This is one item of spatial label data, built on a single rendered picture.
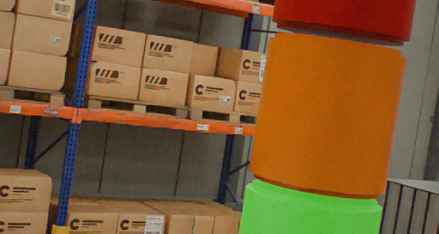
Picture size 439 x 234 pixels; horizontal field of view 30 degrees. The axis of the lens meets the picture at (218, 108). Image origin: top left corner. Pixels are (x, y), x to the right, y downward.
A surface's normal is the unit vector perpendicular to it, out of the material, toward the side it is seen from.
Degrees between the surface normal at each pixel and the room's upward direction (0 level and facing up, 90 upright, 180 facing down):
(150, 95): 92
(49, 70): 90
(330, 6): 90
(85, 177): 90
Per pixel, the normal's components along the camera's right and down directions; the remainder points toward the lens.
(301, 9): -0.61, -0.05
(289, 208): -0.39, -0.01
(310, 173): -0.14, 0.03
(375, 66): 0.37, 0.11
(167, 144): 0.56, 0.13
